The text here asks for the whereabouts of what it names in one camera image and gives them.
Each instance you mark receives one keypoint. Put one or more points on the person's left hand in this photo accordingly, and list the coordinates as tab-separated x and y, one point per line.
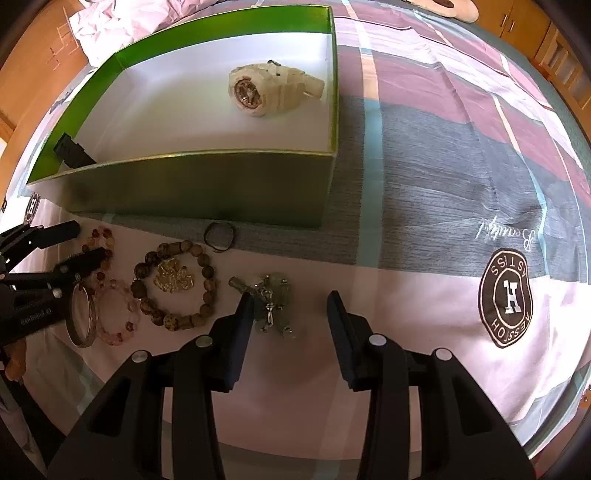
11	364

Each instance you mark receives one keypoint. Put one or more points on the wooden slatted rack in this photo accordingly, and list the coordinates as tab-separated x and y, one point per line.
561	64

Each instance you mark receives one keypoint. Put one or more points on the printed striped bed sheet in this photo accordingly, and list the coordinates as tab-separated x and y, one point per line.
415	184

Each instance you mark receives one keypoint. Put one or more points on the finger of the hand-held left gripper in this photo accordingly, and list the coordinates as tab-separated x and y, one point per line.
60	229
85	259

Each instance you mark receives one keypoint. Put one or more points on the wooden cabinet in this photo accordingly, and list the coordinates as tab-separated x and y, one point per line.
503	23

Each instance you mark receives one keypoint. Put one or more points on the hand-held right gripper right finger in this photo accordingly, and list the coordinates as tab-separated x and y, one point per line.
344	341

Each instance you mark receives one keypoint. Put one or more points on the silver bangle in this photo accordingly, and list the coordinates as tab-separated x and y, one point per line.
82	342

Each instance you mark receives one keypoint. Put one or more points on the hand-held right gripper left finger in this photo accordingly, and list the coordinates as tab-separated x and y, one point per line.
242	337

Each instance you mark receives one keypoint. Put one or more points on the black wristwatch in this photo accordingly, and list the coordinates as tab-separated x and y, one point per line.
69	150

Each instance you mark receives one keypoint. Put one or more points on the green cardboard box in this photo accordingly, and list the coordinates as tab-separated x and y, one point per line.
207	184

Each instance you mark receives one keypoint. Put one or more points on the white wristwatch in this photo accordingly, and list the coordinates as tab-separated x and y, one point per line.
249	90

